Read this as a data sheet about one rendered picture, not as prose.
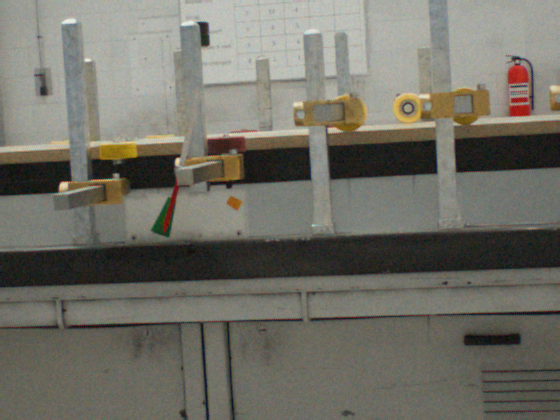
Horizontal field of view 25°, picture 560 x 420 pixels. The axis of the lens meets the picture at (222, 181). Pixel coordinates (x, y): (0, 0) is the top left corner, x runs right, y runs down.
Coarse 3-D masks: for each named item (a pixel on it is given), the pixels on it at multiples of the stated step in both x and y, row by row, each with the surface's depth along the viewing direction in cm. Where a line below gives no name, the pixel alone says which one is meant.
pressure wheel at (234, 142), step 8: (224, 136) 272; (232, 136) 269; (240, 136) 270; (208, 144) 271; (216, 144) 269; (224, 144) 268; (232, 144) 269; (240, 144) 270; (216, 152) 269; (224, 152) 268
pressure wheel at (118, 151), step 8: (104, 144) 278; (112, 144) 277; (120, 144) 277; (128, 144) 278; (104, 152) 278; (112, 152) 277; (120, 152) 277; (128, 152) 278; (120, 160) 280; (120, 168) 281
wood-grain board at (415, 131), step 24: (480, 120) 320; (504, 120) 299; (528, 120) 281; (552, 120) 267; (48, 144) 357; (96, 144) 309; (144, 144) 284; (168, 144) 283; (264, 144) 279; (288, 144) 278; (336, 144) 276
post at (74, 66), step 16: (64, 32) 264; (80, 32) 266; (64, 48) 265; (80, 48) 265; (64, 64) 265; (80, 64) 265; (80, 80) 264; (80, 96) 265; (80, 112) 265; (80, 128) 265; (80, 144) 265; (80, 160) 266; (80, 176) 266; (80, 208) 266; (80, 224) 266
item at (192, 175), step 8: (184, 168) 234; (192, 168) 232; (200, 168) 238; (208, 168) 245; (216, 168) 253; (184, 176) 232; (192, 176) 232; (200, 176) 238; (208, 176) 245; (216, 176) 252; (184, 184) 232; (192, 184) 232
